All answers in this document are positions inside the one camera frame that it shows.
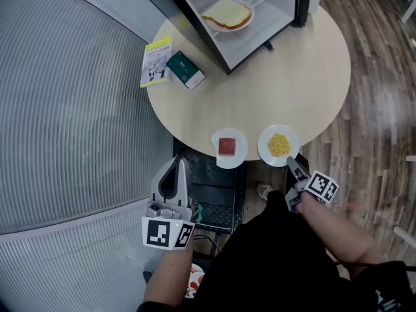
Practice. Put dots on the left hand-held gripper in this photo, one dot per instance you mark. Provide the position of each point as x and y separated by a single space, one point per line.
157 232

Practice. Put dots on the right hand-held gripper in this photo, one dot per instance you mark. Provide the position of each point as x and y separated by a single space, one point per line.
321 185

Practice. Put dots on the white round plate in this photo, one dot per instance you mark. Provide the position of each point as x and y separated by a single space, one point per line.
242 148
263 148
227 29

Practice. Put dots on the black mini fridge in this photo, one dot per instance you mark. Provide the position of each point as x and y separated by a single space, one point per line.
260 41

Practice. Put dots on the bread slice food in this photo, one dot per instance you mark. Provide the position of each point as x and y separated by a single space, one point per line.
227 11

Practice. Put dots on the person's right forearm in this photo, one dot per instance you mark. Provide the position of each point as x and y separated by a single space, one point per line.
338 232

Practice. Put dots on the person's left forearm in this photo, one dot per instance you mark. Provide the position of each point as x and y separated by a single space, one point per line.
169 278

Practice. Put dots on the person's light shoe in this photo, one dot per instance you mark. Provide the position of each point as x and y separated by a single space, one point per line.
264 191

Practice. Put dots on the blue cloth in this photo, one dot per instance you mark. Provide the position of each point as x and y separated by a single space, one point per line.
200 212

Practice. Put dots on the black utility cart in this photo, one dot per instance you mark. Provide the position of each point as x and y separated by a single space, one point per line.
214 187

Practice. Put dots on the person's black clothing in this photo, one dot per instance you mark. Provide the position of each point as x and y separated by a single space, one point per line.
276 265

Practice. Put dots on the dark green box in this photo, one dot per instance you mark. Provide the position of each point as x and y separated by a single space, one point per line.
183 68

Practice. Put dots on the white and yellow booklet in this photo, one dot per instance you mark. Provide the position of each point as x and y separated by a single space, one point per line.
156 62

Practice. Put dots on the white metal frame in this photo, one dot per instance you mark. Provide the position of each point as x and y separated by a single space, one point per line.
406 236

